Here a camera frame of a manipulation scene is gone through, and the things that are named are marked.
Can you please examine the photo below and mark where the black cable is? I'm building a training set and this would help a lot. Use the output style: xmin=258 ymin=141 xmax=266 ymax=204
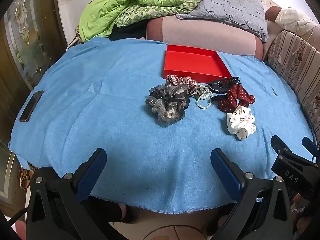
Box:
xmin=5 ymin=206 xmax=28 ymax=230

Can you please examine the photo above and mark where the red tray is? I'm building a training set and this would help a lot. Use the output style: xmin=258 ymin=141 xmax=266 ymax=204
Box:
xmin=162 ymin=44 xmax=232 ymax=83

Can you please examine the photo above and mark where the dark cloth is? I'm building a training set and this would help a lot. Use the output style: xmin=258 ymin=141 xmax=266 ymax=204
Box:
xmin=109 ymin=26 xmax=148 ymax=42

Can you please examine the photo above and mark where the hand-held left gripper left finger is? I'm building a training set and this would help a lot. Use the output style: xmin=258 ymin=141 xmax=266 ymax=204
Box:
xmin=25 ymin=148 xmax=108 ymax=240

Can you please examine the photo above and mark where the black sandal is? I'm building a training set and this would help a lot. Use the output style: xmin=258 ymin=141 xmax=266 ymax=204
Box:
xmin=85 ymin=197 xmax=137 ymax=225

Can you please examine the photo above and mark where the green quilt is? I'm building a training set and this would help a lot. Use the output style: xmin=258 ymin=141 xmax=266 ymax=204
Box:
xmin=75 ymin=0 xmax=203 ymax=43

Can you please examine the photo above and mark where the white dotted scrunchie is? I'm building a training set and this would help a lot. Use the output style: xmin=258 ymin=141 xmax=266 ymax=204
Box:
xmin=226 ymin=105 xmax=257 ymax=141

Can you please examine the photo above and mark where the red plaid scrunchie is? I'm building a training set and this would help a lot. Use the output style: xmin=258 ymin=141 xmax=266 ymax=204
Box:
xmin=166 ymin=74 xmax=198 ymax=90

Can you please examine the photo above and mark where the person's right hand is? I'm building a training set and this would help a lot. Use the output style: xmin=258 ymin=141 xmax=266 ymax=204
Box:
xmin=291 ymin=192 xmax=310 ymax=233

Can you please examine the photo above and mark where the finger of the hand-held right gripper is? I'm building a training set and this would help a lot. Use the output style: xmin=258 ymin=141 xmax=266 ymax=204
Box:
xmin=271 ymin=135 xmax=293 ymax=157
xmin=302 ymin=137 xmax=320 ymax=161

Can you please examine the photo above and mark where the checkered brown cloth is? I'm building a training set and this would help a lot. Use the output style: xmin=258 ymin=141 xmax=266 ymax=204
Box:
xmin=19 ymin=162 xmax=36 ymax=190

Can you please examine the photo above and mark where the black spiral hair tie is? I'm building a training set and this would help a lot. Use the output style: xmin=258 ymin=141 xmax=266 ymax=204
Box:
xmin=209 ymin=94 xmax=228 ymax=103

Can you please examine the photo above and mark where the black hair claw clip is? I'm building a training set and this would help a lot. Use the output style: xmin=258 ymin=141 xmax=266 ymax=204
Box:
xmin=207 ymin=77 xmax=241 ymax=93

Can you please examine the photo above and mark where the blue towel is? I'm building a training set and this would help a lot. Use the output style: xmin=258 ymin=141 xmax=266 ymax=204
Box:
xmin=7 ymin=38 xmax=316 ymax=214

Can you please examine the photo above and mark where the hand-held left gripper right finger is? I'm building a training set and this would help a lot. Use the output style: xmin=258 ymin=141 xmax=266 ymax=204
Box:
xmin=210 ymin=148 xmax=294 ymax=240

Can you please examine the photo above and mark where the white patterned cloth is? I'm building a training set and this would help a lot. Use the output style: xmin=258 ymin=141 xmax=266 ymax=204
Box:
xmin=275 ymin=7 xmax=318 ymax=37

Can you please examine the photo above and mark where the wooden glass door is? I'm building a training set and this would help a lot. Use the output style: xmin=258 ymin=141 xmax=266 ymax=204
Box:
xmin=0 ymin=0 xmax=68 ymax=205

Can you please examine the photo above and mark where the pearl bracelet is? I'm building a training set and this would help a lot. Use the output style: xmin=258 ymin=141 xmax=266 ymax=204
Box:
xmin=195 ymin=86 xmax=214 ymax=110

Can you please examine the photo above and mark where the black phone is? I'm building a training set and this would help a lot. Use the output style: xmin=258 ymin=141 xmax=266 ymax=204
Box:
xmin=19 ymin=90 xmax=45 ymax=122

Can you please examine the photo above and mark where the pink cushion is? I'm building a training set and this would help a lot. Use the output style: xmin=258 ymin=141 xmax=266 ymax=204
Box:
xmin=146 ymin=15 xmax=264 ymax=62

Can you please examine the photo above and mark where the striped cushion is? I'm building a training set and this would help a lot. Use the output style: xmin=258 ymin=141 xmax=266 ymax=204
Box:
xmin=265 ymin=30 xmax=320 ymax=145

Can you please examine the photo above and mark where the dark red dotted scrunchie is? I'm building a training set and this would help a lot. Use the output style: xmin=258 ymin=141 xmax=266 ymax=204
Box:
xmin=217 ymin=84 xmax=256 ymax=113

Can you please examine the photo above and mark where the grey quilted pillow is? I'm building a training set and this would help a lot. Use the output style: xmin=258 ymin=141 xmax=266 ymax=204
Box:
xmin=176 ymin=0 xmax=269 ymax=43

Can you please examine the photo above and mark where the grey sheer scrunchie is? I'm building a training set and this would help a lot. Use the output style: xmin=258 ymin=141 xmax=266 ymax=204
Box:
xmin=146 ymin=83 xmax=191 ymax=127

